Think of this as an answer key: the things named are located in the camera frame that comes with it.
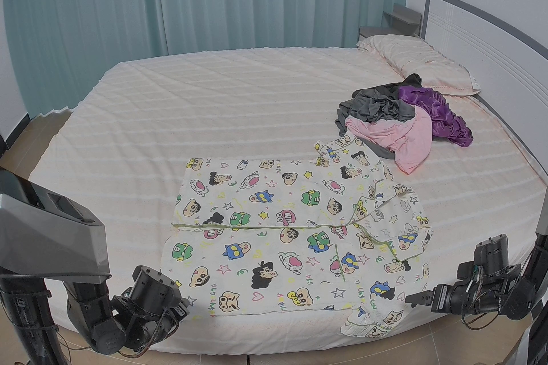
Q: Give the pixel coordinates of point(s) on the cream pillow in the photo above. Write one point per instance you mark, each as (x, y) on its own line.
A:
(419, 59)

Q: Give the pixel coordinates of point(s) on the grey bedside table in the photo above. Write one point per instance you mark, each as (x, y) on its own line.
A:
(398, 21)

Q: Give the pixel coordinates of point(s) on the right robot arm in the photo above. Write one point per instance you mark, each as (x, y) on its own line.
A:
(492, 252)

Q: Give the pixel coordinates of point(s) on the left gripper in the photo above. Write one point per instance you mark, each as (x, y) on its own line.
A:
(182, 309)

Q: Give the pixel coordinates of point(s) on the pink garment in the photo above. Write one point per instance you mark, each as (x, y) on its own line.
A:
(402, 141)

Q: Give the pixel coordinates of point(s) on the dark grey garment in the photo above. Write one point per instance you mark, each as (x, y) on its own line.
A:
(376, 109)

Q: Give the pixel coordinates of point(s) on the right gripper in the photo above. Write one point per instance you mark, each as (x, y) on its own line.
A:
(451, 299)

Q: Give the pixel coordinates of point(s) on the purple garment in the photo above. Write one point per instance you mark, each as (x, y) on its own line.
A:
(436, 111)

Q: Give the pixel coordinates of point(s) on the white printed pyjama top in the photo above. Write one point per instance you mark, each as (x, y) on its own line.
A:
(278, 226)

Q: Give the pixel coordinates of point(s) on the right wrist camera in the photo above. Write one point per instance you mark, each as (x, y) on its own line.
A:
(464, 271)

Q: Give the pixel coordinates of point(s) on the black garment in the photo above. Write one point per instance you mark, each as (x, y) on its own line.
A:
(413, 80)

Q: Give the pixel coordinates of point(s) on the bed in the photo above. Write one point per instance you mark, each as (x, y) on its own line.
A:
(214, 106)

